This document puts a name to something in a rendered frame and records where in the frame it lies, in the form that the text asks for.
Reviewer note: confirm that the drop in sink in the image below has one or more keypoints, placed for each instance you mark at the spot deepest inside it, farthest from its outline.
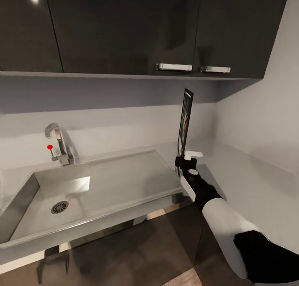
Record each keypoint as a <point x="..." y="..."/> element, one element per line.
<point x="89" y="190"/>

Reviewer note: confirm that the cabinet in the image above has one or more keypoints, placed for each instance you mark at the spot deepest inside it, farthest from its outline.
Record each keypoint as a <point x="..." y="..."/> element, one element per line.
<point x="211" y="40"/>
<point x="28" y="44"/>

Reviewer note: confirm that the poster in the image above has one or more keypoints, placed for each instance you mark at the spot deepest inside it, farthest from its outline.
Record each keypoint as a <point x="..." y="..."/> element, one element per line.
<point x="185" y="118"/>

